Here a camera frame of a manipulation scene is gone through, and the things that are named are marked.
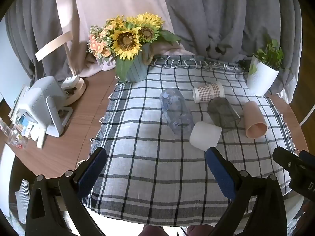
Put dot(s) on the white tablet stand device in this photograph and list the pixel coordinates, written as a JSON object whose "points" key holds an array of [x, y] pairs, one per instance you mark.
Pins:
{"points": [[44, 103]]}

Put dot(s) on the checked beige cup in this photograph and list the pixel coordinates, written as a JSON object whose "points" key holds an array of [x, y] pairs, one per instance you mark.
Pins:
{"points": [[208, 92]]}

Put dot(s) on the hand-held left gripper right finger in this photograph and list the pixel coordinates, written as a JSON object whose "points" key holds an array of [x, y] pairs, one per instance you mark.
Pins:
{"points": [[220, 170]]}

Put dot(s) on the green leafy plant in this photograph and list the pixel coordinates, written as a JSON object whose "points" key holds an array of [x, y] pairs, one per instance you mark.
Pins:
{"points": [[269, 54]]}

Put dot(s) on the white cup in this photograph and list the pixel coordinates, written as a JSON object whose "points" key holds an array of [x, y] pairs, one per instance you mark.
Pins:
{"points": [[204, 135]]}

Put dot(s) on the dark grey translucent cup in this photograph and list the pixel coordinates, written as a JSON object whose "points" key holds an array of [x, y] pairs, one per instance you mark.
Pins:
{"points": [[222, 114]]}

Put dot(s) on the pink cloth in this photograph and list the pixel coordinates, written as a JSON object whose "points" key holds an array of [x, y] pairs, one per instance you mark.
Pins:
{"points": [[103, 12]]}

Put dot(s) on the white desk lamp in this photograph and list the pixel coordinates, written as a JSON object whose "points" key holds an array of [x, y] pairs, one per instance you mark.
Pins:
{"points": [[73, 88]]}

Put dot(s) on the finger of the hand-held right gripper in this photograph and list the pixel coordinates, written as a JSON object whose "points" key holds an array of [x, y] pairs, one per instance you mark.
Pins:
{"points": [[286, 159]]}

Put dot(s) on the striped cloth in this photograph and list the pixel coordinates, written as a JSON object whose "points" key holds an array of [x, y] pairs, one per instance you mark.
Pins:
{"points": [[22, 201]]}

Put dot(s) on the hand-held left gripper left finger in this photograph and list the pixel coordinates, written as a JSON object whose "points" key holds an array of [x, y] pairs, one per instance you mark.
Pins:
{"points": [[92, 168]]}

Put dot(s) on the grey-blue ribbed flower pot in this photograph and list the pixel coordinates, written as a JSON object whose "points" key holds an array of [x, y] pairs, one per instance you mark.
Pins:
{"points": [[136, 70]]}

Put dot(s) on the pink cup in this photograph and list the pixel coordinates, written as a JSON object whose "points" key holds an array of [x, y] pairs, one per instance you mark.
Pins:
{"points": [[254, 121]]}

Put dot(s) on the checked grey tablecloth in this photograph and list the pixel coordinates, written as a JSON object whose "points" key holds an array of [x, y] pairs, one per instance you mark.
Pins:
{"points": [[157, 157]]}

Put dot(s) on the white ribbed plant pot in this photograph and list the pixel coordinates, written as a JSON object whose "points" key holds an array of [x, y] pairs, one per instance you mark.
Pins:
{"points": [[260, 78]]}

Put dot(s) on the grey curtain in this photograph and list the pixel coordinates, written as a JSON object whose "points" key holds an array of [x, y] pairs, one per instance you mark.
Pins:
{"points": [[221, 17]]}

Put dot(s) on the clear blue plastic cup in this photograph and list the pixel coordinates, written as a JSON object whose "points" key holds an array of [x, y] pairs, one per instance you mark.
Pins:
{"points": [[175, 111]]}

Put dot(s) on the sunflower bouquet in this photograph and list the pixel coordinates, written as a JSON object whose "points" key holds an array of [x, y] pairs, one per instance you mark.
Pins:
{"points": [[125, 38]]}

